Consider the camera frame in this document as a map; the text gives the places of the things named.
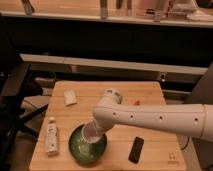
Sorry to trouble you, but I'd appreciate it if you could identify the black remote control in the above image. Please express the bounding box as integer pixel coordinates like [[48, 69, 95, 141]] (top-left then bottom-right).
[[128, 137, 144, 163]]

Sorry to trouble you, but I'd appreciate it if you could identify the white ceramic cup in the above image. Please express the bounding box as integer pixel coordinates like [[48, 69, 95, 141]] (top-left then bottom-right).
[[82, 122, 102, 143]]

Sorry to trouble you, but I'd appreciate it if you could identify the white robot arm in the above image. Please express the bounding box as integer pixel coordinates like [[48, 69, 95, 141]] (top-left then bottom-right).
[[93, 89, 213, 142]]

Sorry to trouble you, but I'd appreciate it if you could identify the green ceramic bowl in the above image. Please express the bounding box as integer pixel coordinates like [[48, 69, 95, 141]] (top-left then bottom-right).
[[68, 125, 107, 164]]

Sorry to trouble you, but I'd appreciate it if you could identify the white plastic bottle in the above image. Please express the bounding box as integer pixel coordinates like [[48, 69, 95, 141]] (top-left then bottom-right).
[[45, 117, 59, 156]]

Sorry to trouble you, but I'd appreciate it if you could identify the small white packet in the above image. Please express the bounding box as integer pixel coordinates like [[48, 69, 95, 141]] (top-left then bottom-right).
[[64, 90, 77, 106]]

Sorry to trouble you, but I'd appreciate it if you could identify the black office chair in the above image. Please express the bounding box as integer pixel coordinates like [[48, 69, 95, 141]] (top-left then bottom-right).
[[0, 63, 48, 171]]

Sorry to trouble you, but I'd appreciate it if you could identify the wooden side table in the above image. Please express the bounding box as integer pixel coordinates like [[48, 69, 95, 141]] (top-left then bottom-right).
[[28, 80, 187, 171]]

